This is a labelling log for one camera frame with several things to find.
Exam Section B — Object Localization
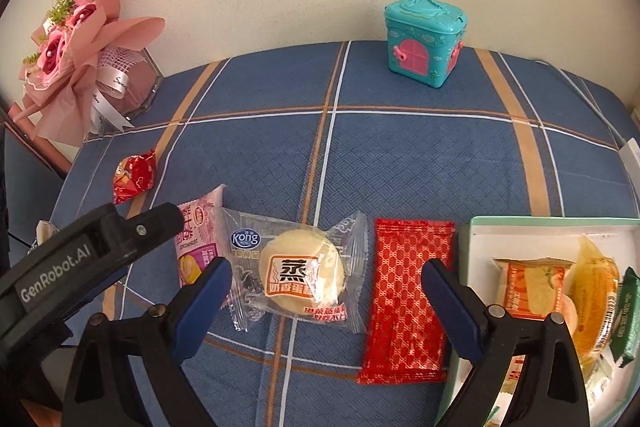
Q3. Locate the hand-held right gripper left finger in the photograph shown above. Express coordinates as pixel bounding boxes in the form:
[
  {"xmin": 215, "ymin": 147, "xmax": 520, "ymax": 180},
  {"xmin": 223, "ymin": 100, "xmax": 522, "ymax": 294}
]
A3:
[{"xmin": 30, "ymin": 257, "xmax": 233, "ymax": 427}]

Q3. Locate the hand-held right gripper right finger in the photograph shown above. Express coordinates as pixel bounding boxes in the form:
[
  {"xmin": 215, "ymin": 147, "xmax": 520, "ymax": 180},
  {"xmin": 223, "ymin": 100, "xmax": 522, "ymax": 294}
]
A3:
[{"xmin": 421, "ymin": 258, "xmax": 593, "ymax": 427}]

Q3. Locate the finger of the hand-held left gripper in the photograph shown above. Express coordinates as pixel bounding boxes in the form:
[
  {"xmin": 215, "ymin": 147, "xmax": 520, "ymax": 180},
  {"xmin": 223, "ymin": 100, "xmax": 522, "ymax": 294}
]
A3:
[{"xmin": 95, "ymin": 202, "xmax": 185, "ymax": 276}]

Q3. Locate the pink purple snack packet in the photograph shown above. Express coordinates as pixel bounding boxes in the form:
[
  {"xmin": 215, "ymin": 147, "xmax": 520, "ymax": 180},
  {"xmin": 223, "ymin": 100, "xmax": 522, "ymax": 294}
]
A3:
[{"xmin": 175, "ymin": 184, "xmax": 236, "ymax": 308}]

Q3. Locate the orange biscuit packet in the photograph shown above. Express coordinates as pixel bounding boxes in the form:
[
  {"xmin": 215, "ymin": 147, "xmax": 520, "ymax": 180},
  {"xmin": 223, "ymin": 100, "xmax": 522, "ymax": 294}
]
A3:
[{"xmin": 492, "ymin": 257, "xmax": 578, "ymax": 320}]

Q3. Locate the clear steamed cake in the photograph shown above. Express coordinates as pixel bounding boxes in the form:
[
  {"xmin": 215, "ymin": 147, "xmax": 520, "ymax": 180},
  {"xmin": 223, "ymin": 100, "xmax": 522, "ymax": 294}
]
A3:
[{"xmin": 220, "ymin": 207, "xmax": 370, "ymax": 334}]

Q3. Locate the white box with green rim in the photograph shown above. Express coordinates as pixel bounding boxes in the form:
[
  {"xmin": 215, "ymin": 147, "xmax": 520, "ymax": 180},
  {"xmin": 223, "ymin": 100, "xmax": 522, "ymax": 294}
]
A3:
[{"xmin": 440, "ymin": 216, "xmax": 640, "ymax": 427}]

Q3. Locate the yellow cake clear packet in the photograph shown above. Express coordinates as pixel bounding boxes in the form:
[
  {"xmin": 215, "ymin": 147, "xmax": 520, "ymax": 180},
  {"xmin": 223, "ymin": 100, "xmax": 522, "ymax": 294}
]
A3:
[{"xmin": 565, "ymin": 234, "xmax": 621, "ymax": 363}]

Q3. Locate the white and green snack packet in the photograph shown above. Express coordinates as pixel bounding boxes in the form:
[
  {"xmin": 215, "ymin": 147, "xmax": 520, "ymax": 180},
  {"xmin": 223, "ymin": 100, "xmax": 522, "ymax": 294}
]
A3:
[{"xmin": 582, "ymin": 349, "xmax": 615, "ymax": 413}]

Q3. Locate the dark green snack packet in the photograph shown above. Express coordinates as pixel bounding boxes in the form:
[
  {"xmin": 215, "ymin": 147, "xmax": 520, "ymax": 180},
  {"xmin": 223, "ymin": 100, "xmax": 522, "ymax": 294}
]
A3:
[{"xmin": 607, "ymin": 267, "xmax": 640, "ymax": 368}]

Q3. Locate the red patterned flat packet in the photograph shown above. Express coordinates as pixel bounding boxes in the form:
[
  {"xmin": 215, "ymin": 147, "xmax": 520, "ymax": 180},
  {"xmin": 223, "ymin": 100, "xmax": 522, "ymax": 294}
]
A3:
[{"xmin": 356, "ymin": 218, "xmax": 457, "ymax": 385}]

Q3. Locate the small red candy packet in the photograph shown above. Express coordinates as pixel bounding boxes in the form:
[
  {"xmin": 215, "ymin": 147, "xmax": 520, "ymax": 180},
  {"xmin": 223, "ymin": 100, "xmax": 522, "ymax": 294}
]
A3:
[{"xmin": 112, "ymin": 149, "xmax": 158, "ymax": 205}]

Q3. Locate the small red white packet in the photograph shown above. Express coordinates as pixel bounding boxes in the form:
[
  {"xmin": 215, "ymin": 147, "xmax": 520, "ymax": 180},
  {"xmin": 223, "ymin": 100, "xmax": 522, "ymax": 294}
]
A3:
[{"xmin": 506, "ymin": 354, "xmax": 527, "ymax": 383}]

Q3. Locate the blue plaid tablecloth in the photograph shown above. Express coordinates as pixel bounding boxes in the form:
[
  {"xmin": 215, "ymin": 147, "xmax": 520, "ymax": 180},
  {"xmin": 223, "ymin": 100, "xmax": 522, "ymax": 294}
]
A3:
[{"xmin": 50, "ymin": 39, "xmax": 640, "ymax": 427}]

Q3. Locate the pink paper flower bouquet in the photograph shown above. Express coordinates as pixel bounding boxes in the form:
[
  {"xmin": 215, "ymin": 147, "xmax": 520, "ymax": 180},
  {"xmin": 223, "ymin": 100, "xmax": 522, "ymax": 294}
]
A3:
[{"xmin": 12, "ymin": 0, "xmax": 167, "ymax": 145}]

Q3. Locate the teal toy house box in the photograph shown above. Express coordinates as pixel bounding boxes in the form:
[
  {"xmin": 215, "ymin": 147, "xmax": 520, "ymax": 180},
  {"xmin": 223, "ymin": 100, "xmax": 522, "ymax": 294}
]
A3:
[{"xmin": 384, "ymin": 0, "xmax": 470, "ymax": 88}]

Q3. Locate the brown wooden frame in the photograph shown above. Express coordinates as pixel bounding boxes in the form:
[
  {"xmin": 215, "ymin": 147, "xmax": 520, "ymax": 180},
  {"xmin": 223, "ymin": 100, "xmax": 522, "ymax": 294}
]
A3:
[{"xmin": 0, "ymin": 104, "xmax": 73, "ymax": 180}]

